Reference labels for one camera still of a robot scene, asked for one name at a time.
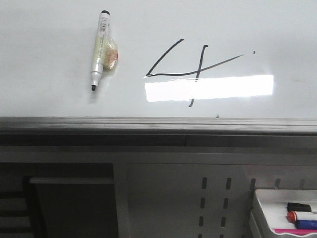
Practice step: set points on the white black whiteboard marker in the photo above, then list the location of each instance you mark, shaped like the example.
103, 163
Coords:
105, 55

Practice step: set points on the pink white eraser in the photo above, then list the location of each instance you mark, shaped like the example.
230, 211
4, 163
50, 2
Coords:
299, 232

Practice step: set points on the white plastic marker tray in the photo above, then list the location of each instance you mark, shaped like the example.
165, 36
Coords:
270, 211

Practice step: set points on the grey pegboard panel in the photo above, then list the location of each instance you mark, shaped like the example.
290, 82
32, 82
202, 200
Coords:
203, 201

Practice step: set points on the blue capped marker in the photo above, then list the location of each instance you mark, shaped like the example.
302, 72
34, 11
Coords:
306, 224

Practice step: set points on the red capped marker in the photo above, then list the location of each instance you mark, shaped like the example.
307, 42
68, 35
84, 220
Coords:
294, 216

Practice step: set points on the white whiteboard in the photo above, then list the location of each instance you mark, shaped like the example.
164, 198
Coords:
223, 66

